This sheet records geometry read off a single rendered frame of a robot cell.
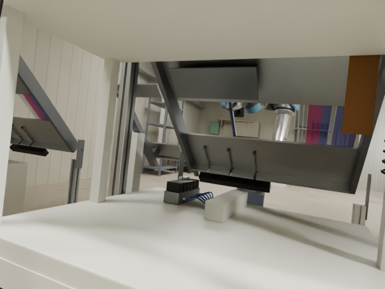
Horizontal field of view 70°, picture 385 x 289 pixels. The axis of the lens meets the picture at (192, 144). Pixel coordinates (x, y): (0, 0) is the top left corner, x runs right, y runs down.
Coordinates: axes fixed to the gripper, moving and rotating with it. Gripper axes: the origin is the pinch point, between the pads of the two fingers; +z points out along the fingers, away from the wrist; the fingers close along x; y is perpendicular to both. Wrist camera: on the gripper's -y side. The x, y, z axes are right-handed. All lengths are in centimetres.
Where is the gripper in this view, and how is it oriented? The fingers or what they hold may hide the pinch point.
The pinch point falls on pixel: (231, 110)
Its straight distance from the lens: 116.4
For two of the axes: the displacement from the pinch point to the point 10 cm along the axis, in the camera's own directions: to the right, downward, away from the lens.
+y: -1.2, -8.7, -4.9
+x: 9.1, 1.0, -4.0
